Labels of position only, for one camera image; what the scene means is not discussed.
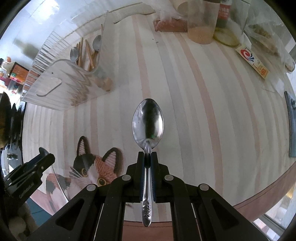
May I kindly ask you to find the large steel serving spoon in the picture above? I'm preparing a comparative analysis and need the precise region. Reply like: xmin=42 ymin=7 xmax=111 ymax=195
xmin=132 ymin=98 xmax=164 ymax=227

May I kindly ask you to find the wooden chopstick plain end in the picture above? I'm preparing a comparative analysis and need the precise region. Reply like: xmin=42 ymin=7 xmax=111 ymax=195
xmin=78 ymin=38 xmax=83 ymax=67

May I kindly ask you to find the small steel spoon patterned handle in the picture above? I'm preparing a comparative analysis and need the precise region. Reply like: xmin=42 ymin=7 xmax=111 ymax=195
xmin=70 ymin=47 xmax=79 ymax=63

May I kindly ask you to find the medium steel spoon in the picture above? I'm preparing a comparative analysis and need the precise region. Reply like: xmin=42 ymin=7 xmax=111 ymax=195
xmin=92 ymin=35 xmax=101 ymax=52

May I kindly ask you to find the clear plastic utensil holder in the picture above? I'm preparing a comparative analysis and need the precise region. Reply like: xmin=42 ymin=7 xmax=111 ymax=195
xmin=21 ymin=11 xmax=113 ymax=110

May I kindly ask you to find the wooden chopstick silver band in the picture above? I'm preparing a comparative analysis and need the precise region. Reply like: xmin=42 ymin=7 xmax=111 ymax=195
xmin=87 ymin=51 xmax=98 ymax=72

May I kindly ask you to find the white red sachet packet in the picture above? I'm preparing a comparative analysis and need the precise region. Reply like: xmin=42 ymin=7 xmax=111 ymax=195
xmin=235 ymin=44 xmax=269 ymax=79

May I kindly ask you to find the blue smartphone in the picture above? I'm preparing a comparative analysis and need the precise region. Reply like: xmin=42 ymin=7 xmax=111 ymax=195
xmin=284 ymin=91 xmax=296 ymax=158

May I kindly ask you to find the reddish brown packet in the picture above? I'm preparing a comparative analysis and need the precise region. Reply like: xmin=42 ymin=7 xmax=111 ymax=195
xmin=153 ymin=19 xmax=188 ymax=32

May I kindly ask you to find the clear plastic cup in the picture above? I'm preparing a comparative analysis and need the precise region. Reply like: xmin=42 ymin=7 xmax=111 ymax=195
xmin=187 ymin=0 xmax=220 ymax=45

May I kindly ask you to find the red label bottle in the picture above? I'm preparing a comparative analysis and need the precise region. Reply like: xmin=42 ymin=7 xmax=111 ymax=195
xmin=216 ymin=0 xmax=233 ymax=28

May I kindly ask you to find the clear plastic bag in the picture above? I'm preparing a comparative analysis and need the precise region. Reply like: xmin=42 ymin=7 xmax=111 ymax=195
xmin=245 ymin=1 xmax=295 ymax=72

